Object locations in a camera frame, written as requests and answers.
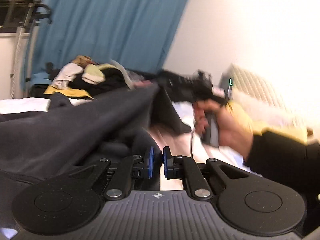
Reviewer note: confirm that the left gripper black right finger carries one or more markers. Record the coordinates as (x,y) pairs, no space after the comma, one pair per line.
(203,181)

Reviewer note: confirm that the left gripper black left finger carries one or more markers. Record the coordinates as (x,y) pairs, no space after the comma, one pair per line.
(115,181)

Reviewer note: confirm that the dark navy garment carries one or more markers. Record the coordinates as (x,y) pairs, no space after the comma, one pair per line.
(39,146)

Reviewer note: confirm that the black sleeve right forearm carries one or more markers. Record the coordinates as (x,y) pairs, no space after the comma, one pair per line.
(286,161)

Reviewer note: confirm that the pile of mixed clothes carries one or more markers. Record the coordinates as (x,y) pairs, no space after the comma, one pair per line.
(83,78)

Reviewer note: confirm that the black clothes rack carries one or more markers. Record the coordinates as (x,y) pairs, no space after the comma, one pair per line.
(25,10)

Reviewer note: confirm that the right hand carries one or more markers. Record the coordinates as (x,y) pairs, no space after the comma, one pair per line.
(231,133)

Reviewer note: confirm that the black storage bag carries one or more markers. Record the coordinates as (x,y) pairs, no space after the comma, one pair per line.
(163,113)

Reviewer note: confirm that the white radiator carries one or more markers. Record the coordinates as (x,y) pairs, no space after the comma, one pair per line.
(254,86)

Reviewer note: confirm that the blue curtain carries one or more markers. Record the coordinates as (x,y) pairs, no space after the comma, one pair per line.
(135,33)

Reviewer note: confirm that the white bed sheet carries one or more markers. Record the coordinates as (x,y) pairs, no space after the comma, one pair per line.
(10,106)

